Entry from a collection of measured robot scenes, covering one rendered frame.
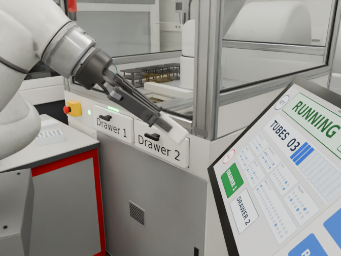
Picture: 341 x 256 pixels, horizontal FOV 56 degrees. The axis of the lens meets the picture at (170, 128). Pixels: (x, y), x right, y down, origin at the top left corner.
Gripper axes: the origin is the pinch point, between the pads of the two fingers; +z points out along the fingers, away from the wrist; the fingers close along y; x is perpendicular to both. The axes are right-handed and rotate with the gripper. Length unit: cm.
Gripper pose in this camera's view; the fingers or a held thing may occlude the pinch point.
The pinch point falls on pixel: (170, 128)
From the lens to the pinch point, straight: 63.0
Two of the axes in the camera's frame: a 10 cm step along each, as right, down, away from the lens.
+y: -0.4, -3.0, 9.5
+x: -6.3, 7.5, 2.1
